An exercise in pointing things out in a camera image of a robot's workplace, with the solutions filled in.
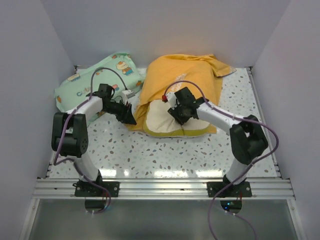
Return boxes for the green cartoon bear pillow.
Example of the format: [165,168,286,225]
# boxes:
[54,53,144,125]

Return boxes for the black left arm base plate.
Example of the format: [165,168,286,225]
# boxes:
[72,181,120,198]

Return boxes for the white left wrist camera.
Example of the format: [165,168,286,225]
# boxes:
[121,90,136,102]

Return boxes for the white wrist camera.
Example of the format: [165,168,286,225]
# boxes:
[121,90,136,102]
[162,92,177,107]

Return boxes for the cream quilted pillow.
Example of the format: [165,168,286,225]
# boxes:
[143,100,217,138]

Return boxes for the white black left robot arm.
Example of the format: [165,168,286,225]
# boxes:
[51,83,137,197]

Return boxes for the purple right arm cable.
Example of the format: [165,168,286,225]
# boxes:
[164,80,280,240]

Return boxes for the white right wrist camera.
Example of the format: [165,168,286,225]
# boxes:
[162,92,177,107]

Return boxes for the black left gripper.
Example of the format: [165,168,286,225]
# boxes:
[102,98,137,125]

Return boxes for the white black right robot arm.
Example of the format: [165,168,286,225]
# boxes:
[162,87,269,198]

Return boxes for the orange mickey mouse pillowcase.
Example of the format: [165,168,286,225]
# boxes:
[126,54,236,132]

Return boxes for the aluminium mounting rail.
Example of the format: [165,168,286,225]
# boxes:
[32,177,296,200]

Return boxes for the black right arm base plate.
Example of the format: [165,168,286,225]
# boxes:
[206,181,253,198]

